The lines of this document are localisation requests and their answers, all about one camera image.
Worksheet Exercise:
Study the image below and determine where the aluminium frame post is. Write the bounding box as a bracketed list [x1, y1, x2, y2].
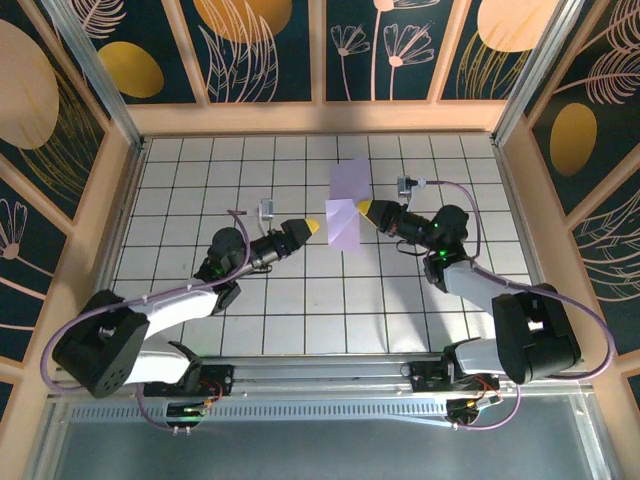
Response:
[39, 0, 149, 149]
[491, 0, 589, 146]

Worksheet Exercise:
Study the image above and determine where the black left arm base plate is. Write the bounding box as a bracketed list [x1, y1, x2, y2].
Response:
[143, 363, 236, 399]

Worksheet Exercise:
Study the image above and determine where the white grid mat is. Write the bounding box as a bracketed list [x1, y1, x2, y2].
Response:
[94, 134, 554, 357]

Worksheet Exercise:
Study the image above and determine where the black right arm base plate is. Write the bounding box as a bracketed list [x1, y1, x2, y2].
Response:
[408, 360, 501, 396]

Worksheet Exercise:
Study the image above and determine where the small electronics board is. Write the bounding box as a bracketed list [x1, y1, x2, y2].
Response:
[166, 399, 221, 420]
[446, 394, 505, 427]

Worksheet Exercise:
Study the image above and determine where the lilac paper sheet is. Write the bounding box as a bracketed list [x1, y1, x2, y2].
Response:
[323, 156, 374, 252]

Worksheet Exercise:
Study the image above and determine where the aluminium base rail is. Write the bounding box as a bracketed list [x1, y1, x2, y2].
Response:
[49, 354, 594, 402]

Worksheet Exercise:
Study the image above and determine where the grey slotted cable duct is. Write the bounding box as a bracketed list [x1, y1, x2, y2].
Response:
[69, 402, 451, 422]

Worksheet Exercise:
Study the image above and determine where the aluminium side rail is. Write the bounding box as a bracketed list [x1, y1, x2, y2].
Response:
[74, 137, 151, 362]
[492, 137, 569, 359]

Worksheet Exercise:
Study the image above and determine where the grey metal plate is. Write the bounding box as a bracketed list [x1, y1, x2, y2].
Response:
[29, 394, 616, 480]

